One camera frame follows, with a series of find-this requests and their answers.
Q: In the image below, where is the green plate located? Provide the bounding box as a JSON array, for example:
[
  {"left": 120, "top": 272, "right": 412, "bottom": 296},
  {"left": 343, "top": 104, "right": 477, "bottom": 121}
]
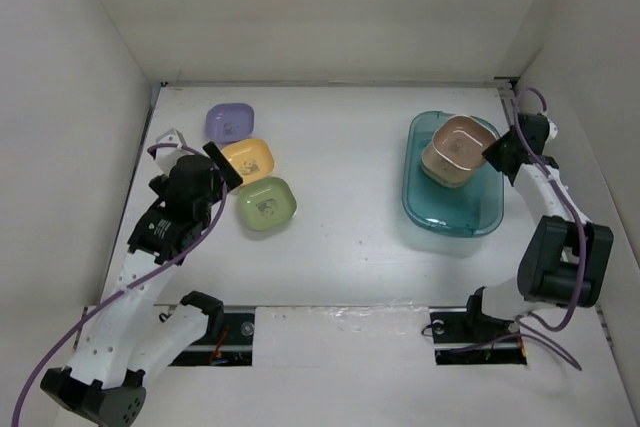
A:
[{"left": 237, "top": 177, "right": 297, "bottom": 232}]

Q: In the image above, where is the brown plate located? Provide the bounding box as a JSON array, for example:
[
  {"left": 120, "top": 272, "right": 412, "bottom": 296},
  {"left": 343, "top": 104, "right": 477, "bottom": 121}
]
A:
[{"left": 431, "top": 115, "right": 498, "bottom": 172}]

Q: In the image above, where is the cream plate back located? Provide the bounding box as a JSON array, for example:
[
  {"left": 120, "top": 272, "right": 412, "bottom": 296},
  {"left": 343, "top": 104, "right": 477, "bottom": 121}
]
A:
[{"left": 421, "top": 144, "right": 485, "bottom": 188}]

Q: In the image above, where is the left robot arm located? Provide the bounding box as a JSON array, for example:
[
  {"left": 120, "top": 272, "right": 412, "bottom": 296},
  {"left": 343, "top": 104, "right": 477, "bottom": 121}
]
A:
[{"left": 40, "top": 142, "right": 242, "bottom": 426}]

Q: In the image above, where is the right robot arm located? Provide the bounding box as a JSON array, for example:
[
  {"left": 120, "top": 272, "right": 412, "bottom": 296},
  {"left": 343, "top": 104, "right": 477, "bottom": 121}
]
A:
[{"left": 462, "top": 113, "right": 614, "bottom": 341}]

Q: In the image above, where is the teal plastic bin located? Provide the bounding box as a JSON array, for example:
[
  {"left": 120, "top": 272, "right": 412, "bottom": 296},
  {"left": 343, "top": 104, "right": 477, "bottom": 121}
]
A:
[{"left": 402, "top": 111, "right": 504, "bottom": 238}]

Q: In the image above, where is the yellow plate on table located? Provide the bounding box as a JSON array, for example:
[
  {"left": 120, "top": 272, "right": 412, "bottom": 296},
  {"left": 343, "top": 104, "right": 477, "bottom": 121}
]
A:
[{"left": 222, "top": 138, "right": 275, "bottom": 185}]

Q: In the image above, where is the purple plate back left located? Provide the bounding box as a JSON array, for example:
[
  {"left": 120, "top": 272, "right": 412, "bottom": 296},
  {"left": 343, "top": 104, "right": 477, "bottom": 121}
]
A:
[{"left": 204, "top": 103, "right": 255, "bottom": 144}]

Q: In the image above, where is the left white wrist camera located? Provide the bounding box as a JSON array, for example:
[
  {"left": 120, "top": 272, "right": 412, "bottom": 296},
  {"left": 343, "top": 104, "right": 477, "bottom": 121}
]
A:
[{"left": 152, "top": 129, "right": 187, "bottom": 175}]

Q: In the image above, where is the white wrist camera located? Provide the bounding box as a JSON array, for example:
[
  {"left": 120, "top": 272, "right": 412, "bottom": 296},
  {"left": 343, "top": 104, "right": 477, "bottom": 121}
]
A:
[
  {"left": 152, "top": 129, "right": 187, "bottom": 175},
  {"left": 546, "top": 119, "right": 558, "bottom": 143}
]

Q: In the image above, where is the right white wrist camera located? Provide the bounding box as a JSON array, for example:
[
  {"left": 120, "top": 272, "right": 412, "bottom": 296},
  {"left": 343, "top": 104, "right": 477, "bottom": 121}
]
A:
[{"left": 546, "top": 119, "right": 558, "bottom": 143}]

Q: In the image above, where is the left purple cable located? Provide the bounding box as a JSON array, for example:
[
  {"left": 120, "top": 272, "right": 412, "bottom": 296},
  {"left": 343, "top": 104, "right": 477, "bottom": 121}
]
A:
[{"left": 12, "top": 142, "right": 229, "bottom": 427}]

